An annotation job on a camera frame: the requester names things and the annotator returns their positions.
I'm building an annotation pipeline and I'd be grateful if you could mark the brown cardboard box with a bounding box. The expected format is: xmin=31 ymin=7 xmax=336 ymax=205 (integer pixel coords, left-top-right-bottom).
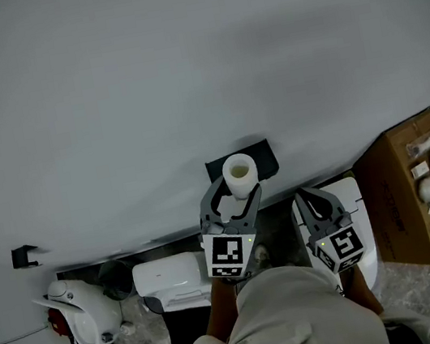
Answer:
xmin=344 ymin=106 xmax=430 ymax=277

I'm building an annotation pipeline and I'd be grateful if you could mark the white toilet with open lid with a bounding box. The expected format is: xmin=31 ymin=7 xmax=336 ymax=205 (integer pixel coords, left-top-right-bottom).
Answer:
xmin=130 ymin=248 xmax=224 ymax=344

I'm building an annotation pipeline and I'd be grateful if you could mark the red device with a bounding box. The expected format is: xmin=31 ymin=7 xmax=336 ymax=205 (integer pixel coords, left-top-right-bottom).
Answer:
xmin=45 ymin=305 xmax=68 ymax=339

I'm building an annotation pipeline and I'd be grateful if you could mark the small white round cap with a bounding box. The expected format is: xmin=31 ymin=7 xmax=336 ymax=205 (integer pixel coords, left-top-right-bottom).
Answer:
xmin=118 ymin=320 xmax=137 ymax=337

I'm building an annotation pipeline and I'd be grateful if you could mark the black wall paper holder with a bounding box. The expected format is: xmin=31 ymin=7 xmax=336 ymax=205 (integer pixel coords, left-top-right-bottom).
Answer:
xmin=202 ymin=137 xmax=283 ymax=200

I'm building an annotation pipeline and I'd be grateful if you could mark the person's beige clothing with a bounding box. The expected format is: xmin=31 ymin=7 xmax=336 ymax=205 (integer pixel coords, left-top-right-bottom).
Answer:
xmin=136 ymin=240 xmax=430 ymax=344

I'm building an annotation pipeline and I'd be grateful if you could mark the small white box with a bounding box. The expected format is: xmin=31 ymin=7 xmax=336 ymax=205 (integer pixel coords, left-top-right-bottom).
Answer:
xmin=409 ymin=160 xmax=430 ymax=179

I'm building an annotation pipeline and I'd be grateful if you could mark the person's left forearm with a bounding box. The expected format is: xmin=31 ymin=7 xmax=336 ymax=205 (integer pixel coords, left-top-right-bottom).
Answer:
xmin=197 ymin=277 xmax=245 ymax=344

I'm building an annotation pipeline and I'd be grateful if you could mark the black cloth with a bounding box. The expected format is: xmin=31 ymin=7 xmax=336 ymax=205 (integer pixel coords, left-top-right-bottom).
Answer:
xmin=161 ymin=302 xmax=219 ymax=344

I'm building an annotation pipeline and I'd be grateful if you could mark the small black wall bracket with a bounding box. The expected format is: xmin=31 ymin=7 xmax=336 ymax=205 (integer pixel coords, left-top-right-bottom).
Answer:
xmin=9 ymin=242 xmax=45 ymax=272

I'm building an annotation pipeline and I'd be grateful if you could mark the wrapped long package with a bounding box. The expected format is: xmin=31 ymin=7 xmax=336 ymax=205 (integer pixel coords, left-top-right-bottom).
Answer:
xmin=403 ymin=128 xmax=430 ymax=157

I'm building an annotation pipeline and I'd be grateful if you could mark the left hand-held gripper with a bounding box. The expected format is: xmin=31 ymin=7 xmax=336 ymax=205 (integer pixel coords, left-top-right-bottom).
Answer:
xmin=191 ymin=170 xmax=277 ymax=286

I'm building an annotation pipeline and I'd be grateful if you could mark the white round sponge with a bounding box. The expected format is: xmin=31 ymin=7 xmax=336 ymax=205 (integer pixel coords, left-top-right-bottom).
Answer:
xmin=415 ymin=175 xmax=430 ymax=205

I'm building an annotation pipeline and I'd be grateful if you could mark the person's left shoe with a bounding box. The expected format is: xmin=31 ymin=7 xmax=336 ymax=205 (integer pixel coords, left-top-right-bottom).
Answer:
xmin=251 ymin=242 xmax=273 ymax=271

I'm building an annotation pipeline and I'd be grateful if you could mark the person's right forearm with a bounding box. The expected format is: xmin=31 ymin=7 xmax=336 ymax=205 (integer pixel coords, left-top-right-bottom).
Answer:
xmin=337 ymin=262 xmax=385 ymax=320

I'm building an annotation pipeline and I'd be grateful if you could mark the dark mesh waste bin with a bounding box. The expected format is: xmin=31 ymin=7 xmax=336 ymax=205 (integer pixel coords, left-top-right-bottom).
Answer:
xmin=95 ymin=257 xmax=139 ymax=303

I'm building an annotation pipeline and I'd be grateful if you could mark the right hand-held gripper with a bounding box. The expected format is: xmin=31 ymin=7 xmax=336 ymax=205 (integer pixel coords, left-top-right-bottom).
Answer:
xmin=292 ymin=178 xmax=368 ymax=279

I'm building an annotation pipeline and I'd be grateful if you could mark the white toilet with closed lid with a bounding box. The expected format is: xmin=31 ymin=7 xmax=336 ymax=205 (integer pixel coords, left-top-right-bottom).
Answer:
xmin=286 ymin=173 xmax=385 ymax=303

